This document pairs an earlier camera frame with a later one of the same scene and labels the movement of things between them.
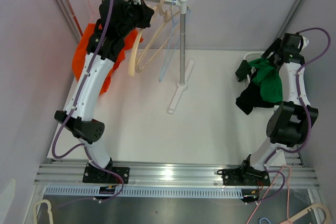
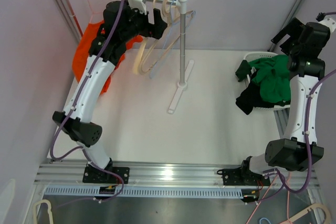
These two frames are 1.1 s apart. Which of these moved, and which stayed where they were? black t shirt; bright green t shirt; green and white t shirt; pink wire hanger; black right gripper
Moved: black right gripper
Stayed: pink wire hanger; green and white t shirt; bright green t shirt; black t shirt
